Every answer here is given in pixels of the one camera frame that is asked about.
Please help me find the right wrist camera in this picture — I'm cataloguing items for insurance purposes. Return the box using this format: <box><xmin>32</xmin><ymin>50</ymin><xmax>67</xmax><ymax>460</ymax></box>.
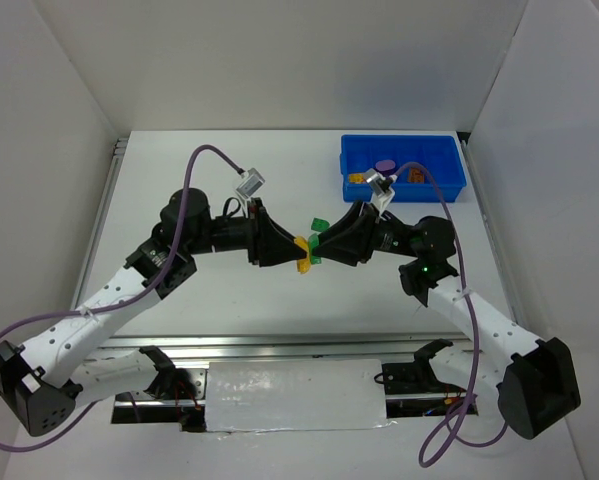
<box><xmin>363</xmin><ymin>169</ymin><xmax>397</xmax><ymax>214</ymax></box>

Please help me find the small green lego brick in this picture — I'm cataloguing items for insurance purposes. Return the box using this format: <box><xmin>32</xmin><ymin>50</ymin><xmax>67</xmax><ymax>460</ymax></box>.
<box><xmin>310</xmin><ymin>217</ymin><xmax>330</xmax><ymax>233</ymax></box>

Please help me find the yellow long lego brick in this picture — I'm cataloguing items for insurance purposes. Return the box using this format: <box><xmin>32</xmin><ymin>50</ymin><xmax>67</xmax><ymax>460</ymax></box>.
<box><xmin>294</xmin><ymin>236</ymin><xmax>312</xmax><ymax>274</ymax></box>

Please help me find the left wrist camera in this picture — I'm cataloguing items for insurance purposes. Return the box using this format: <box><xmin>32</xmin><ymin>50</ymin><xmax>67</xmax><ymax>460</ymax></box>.
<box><xmin>234</xmin><ymin>168</ymin><xmax>265</xmax><ymax>201</ymax></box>

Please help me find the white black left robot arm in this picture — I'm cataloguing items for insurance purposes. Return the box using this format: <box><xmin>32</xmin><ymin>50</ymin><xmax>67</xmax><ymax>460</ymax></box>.
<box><xmin>0</xmin><ymin>188</ymin><xmax>309</xmax><ymax>437</ymax></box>

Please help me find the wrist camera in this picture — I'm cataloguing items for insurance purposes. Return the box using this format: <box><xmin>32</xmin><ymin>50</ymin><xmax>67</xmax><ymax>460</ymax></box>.
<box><xmin>234</xmin><ymin>168</ymin><xmax>265</xmax><ymax>201</ymax></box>
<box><xmin>363</xmin><ymin>169</ymin><xmax>397</xmax><ymax>214</ymax></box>

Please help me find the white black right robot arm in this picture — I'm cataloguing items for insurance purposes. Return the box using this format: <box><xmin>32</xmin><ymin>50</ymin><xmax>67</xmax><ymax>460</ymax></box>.
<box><xmin>314</xmin><ymin>201</ymin><xmax>581</xmax><ymax>439</ymax></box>

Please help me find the purple rounded lego brick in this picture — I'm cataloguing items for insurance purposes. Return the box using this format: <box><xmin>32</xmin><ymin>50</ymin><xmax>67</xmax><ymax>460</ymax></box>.
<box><xmin>374</xmin><ymin>159</ymin><xmax>397</xmax><ymax>177</ymax></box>

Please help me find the aluminium table edge rail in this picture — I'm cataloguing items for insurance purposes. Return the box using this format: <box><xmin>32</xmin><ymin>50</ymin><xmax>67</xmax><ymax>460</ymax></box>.
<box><xmin>98</xmin><ymin>333</ymin><xmax>472</xmax><ymax>360</ymax></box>

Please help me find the blue plastic sorting bin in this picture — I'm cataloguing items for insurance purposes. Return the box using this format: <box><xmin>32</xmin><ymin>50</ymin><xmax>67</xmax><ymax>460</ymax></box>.
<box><xmin>340</xmin><ymin>133</ymin><xmax>467</xmax><ymax>203</ymax></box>

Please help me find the brown purple butterfly lego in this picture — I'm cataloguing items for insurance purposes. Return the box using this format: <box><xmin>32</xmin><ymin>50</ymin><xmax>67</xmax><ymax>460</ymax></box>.
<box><xmin>407</xmin><ymin>167</ymin><xmax>426</xmax><ymax>184</ymax></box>

